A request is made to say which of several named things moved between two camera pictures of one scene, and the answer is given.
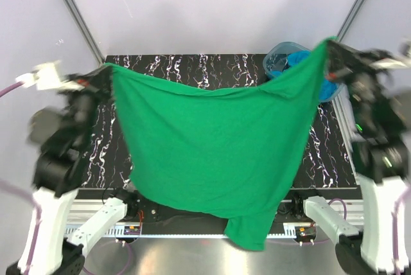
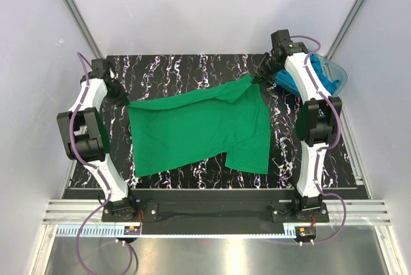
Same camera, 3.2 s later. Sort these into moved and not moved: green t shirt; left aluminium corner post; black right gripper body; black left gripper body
Moved: green t shirt; black right gripper body; black left gripper body
Not moved: left aluminium corner post
